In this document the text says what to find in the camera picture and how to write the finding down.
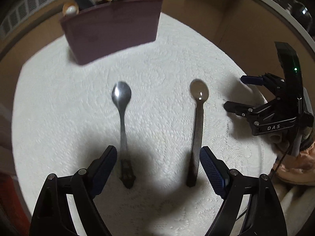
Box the dark purple utensil holder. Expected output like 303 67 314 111
60 0 163 65

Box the white ball handle spoon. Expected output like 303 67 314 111
65 5 78 16

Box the wooden spoon in holder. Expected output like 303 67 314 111
62 2 79 17

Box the blue plastic spoon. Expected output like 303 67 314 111
74 0 96 11

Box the silver metal spoon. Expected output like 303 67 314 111
112 81 136 189

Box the dark long handled spoon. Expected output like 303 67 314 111
186 79 209 188

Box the white lace table mat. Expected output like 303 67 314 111
12 14 275 235

